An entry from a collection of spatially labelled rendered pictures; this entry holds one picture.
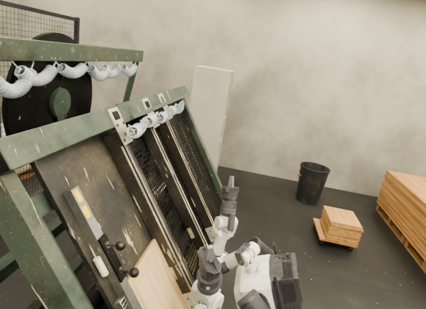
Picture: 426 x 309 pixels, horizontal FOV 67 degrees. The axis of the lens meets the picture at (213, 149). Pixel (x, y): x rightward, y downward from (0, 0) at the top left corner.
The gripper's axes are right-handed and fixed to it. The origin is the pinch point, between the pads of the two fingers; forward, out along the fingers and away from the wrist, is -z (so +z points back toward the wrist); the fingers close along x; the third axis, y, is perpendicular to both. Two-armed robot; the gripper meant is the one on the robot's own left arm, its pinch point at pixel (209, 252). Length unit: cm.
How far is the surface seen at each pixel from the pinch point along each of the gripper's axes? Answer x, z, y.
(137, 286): 23.7, 36.9, -23.9
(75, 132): 52, -28, -36
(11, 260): 109, 85, -93
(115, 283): 18.9, 24.9, -32.3
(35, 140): 35, -36, -48
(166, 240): 48, 41, -4
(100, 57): 166, -26, -16
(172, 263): 43, 53, -3
